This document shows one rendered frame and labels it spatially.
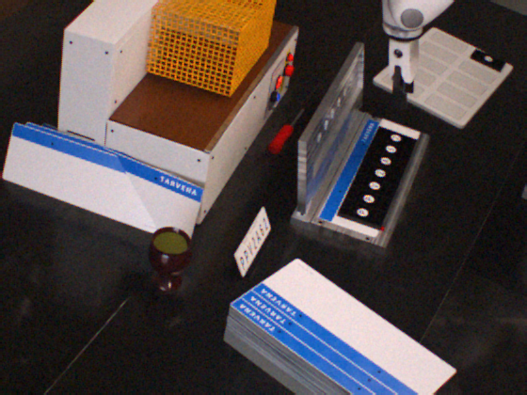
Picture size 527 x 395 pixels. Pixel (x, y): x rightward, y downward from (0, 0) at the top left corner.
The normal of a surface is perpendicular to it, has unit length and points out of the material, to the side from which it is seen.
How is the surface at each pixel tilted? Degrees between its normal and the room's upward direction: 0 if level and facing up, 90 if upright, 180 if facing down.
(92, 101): 90
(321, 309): 0
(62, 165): 63
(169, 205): 69
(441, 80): 0
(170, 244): 0
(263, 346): 90
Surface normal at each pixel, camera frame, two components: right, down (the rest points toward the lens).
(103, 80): -0.33, 0.57
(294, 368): -0.66, 0.41
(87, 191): -0.21, 0.18
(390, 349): 0.14, -0.76
